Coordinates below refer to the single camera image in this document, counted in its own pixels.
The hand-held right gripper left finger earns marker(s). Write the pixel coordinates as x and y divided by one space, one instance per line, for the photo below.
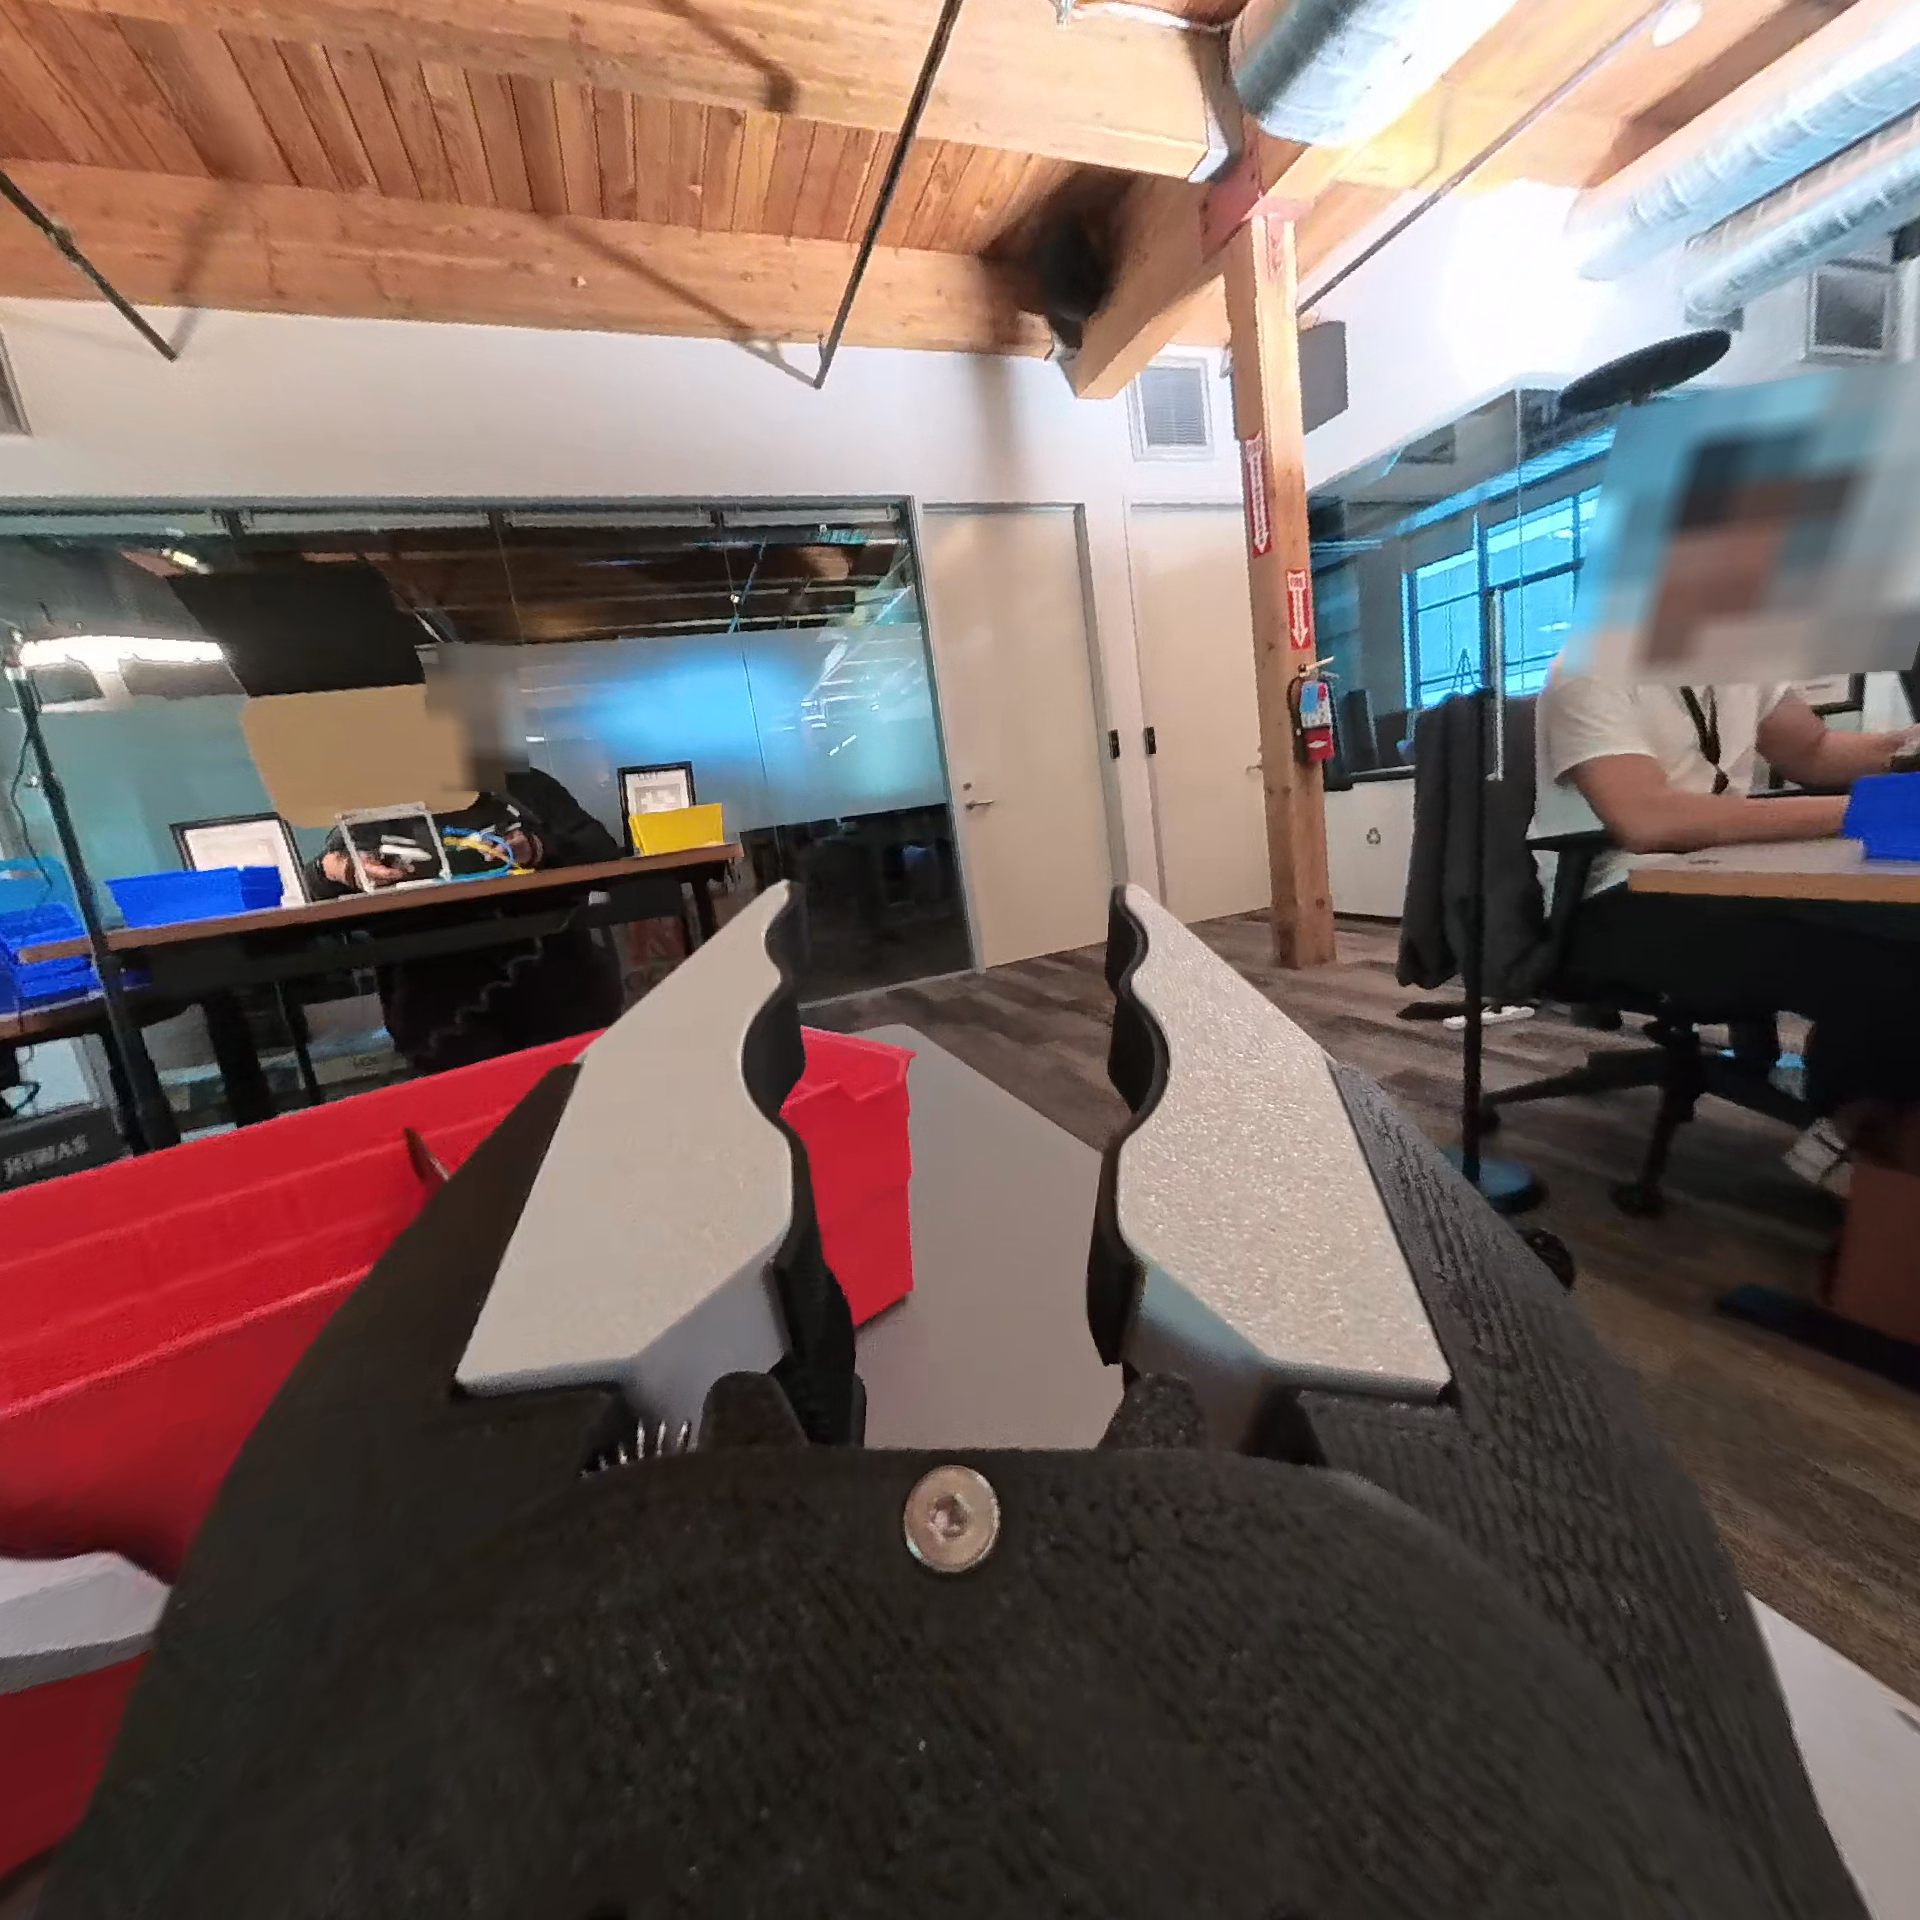
645 1198

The black light stand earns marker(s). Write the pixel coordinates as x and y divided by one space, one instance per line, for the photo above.
90 898

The red plastic bin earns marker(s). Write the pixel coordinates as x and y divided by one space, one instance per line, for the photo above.
150 1305

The black tripod stand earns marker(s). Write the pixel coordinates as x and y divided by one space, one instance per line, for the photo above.
1477 1049

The framed picture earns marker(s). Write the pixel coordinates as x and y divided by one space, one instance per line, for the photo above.
657 787
231 848

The white recycling bin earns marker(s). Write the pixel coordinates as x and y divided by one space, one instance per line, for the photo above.
1368 848

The blue plastic bin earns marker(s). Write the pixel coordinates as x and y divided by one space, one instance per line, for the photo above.
192 895
1889 817
43 961

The dark office chair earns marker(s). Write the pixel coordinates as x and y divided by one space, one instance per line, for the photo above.
1477 857

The small yellow plastic bin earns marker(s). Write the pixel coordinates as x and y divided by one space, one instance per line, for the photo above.
674 829

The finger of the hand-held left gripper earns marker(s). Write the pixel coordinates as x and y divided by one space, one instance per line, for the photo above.
77 1614

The black wall monitor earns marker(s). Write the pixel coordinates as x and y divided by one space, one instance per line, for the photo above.
301 630

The silver ventilation duct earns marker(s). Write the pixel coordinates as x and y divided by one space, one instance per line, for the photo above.
1350 61

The red fire extinguisher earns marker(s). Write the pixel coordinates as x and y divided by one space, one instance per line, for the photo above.
1316 716

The dark grey device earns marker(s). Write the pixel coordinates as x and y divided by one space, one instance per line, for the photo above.
52 1151

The white wall vent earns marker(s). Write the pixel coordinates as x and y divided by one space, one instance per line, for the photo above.
1172 405

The brown cardboard box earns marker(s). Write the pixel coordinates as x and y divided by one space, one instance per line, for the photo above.
1880 1244

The clear acrylic stand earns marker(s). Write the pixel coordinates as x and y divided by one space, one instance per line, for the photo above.
391 850

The white door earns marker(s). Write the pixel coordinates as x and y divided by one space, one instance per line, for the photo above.
1019 720
1200 705

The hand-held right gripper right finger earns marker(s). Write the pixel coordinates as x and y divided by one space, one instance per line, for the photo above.
1275 1216

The black wall speaker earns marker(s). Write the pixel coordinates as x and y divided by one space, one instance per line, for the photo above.
1321 377

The wooden post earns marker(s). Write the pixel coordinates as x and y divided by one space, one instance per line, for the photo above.
1284 522

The wooden edged desk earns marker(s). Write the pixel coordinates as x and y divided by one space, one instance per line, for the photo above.
1772 874
376 910

